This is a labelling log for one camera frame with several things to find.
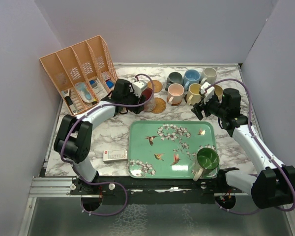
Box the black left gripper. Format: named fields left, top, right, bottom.
left=122, top=87, right=146, bottom=114

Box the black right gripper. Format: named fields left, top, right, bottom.
left=192, top=93, right=228, bottom=119

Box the tan ceramic mug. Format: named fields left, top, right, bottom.
left=214, top=85, right=223, bottom=101

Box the red ceramic mug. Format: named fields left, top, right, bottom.
left=142, top=88, right=156, bottom=112

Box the yellow ceramic mug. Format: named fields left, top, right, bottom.
left=186, top=84, right=201, bottom=105

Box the cream ceramic mug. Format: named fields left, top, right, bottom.
left=200, top=67, right=217, bottom=85

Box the blue ceramic mug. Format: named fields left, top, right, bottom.
left=183, top=69, right=201, bottom=91

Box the green floral mug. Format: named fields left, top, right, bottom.
left=192, top=147, right=220, bottom=181

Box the pink ceramic mug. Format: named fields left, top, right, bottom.
left=167, top=84, right=184, bottom=105

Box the grey ceramic mug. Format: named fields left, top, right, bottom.
left=165, top=72, right=183, bottom=91

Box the green floral tray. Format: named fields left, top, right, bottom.
left=127, top=120, right=216, bottom=179

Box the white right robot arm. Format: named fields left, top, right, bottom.
left=191, top=87, right=295, bottom=210

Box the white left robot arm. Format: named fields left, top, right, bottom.
left=54, top=79, right=148, bottom=194

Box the white red small box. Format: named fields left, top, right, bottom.
left=102, top=72, right=111, bottom=81

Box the white printed paper pack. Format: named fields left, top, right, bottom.
left=89, top=79, right=107, bottom=96

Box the light blue packaged tool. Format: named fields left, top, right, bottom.
left=74, top=82, right=96, bottom=103

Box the orange plastic file organizer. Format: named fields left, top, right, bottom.
left=40, top=35, right=118, bottom=116

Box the white small card box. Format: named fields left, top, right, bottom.
left=103, top=149, right=127, bottom=163

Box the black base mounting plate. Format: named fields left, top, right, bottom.
left=39, top=167, right=246, bottom=214

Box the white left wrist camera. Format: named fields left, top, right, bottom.
left=132, top=81, right=148, bottom=97

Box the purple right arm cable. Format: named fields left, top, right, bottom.
left=199, top=78, right=295, bottom=216

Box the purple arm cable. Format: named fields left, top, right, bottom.
left=199, top=78, right=295, bottom=216
left=60, top=73, right=154, bottom=217

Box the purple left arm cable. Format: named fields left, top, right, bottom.
left=60, top=73, right=154, bottom=217

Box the black handled utility tool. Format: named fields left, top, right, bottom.
left=61, top=89, right=78, bottom=115

